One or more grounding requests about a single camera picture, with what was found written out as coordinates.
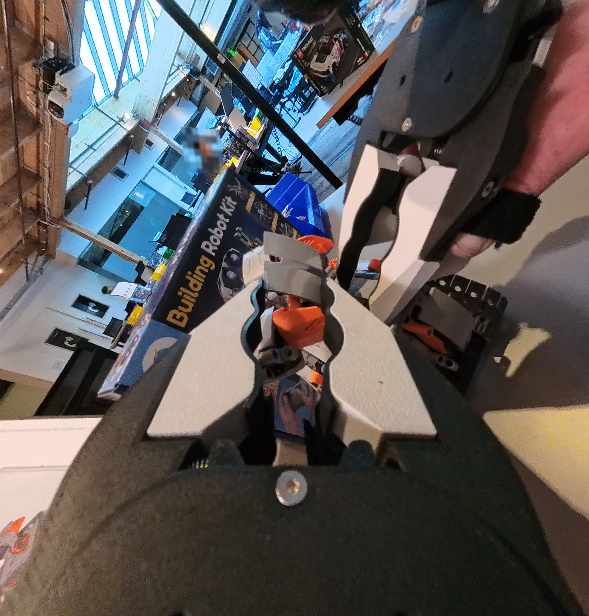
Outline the white instruction booklet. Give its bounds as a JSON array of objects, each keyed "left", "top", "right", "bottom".
[{"left": 0, "top": 416, "right": 102, "bottom": 609}]

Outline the dark blue robot kit box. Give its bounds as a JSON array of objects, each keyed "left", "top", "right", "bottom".
[{"left": 98, "top": 166, "right": 333, "bottom": 436}]

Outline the person's right hand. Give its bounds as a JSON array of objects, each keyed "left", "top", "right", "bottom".
[{"left": 451, "top": 0, "right": 589, "bottom": 259}]

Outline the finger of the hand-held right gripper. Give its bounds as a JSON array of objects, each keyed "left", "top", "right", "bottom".
[
  {"left": 369, "top": 164, "right": 459, "bottom": 324},
  {"left": 337, "top": 143, "right": 403, "bottom": 292}
]

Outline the white wall-mounted device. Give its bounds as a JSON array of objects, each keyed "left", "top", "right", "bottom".
[{"left": 34, "top": 55, "right": 98, "bottom": 126}]

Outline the brown background table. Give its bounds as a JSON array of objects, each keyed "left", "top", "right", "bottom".
[{"left": 317, "top": 42, "right": 397, "bottom": 128}]

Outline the grey orange brick toy robot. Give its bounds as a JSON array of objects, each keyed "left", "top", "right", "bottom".
[{"left": 241, "top": 231, "right": 509, "bottom": 395}]

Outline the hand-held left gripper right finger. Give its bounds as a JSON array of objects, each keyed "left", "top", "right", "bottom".
[{"left": 321, "top": 280, "right": 438, "bottom": 446}]

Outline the black car model box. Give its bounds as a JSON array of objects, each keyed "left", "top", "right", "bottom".
[{"left": 292, "top": 7, "right": 377, "bottom": 97}]

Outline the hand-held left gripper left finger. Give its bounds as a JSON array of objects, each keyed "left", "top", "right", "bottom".
[{"left": 146, "top": 279, "right": 276, "bottom": 441}]

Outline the blue plastic bin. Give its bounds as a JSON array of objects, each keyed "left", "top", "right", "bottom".
[{"left": 265, "top": 172, "right": 333, "bottom": 239}]

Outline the black metal pole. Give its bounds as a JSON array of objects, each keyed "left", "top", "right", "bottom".
[{"left": 157, "top": 0, "right": 343, "bottom": 191}]

